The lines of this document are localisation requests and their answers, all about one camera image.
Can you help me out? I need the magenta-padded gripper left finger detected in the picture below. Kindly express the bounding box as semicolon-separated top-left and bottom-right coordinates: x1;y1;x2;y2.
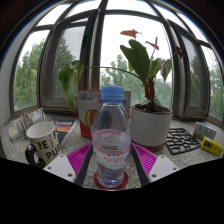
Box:
43;143;94;187

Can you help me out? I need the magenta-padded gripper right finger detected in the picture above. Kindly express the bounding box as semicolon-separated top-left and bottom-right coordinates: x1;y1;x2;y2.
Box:
129;143;181;187

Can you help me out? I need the clear plastic water bottle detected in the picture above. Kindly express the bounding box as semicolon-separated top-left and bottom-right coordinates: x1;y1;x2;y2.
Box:
90;85;133;188

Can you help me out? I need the black lattice trivet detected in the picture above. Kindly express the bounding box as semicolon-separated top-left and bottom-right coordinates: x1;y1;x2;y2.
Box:
164;127;202;156

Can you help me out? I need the potted plant in white pot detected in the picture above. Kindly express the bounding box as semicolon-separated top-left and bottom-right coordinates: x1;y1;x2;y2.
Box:
58;28;184;153

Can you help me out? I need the dark colourful printed book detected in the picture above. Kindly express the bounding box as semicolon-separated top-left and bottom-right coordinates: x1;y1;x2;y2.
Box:
49;119;78;145

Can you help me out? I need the yellow rectangular box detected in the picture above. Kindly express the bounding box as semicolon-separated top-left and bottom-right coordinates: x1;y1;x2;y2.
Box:
200;135;224;158

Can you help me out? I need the small blue and white box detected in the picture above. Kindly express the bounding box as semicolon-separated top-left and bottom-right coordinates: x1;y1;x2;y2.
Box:
193;121;218;141

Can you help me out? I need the white box with spool print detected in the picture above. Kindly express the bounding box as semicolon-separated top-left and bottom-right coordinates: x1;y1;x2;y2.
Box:
77;89;132;140

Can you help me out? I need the dark-framed bay window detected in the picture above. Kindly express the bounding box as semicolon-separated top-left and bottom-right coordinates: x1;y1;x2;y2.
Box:
9;0;224;123

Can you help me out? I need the cream mug with black handle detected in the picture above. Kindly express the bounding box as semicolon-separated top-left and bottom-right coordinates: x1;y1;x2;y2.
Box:
24;121;64;169

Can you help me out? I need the white power strip with cable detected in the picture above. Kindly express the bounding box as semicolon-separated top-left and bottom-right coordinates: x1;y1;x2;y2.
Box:
8;107;46;141

